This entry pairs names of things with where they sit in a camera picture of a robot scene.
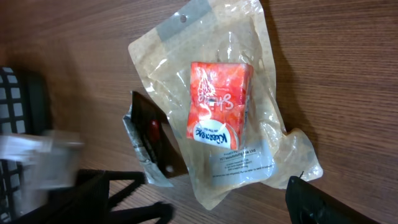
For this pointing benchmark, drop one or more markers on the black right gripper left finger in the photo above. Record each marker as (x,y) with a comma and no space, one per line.
(93,198)

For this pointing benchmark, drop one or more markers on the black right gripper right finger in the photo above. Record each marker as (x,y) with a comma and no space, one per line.
(308,204)

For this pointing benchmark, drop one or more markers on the red tissue pack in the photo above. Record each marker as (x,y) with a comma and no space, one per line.
(219,94)

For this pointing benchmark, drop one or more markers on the beige plastic pouch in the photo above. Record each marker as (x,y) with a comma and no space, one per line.
(230,32)

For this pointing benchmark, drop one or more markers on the grey plastic shopping basket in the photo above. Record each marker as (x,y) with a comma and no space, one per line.
(24,110)

